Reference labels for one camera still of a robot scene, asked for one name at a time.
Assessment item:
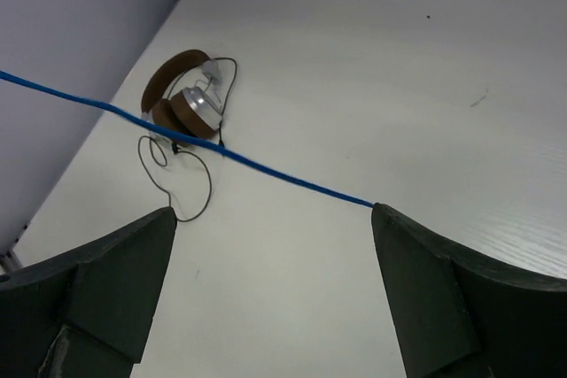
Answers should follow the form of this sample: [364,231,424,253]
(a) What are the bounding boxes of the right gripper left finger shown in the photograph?
[1,207,176,377]

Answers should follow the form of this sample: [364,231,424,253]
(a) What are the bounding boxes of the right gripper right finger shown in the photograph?
[371,204,566,377]

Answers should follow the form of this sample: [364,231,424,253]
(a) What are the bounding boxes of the blue headphone cable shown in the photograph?
[0,70,376,210]

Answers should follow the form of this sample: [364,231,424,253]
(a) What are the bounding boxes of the brown silver headphones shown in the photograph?
[141,50,222,140]

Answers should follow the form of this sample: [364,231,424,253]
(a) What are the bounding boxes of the thin black headphone cable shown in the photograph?
[136,57,239,223]

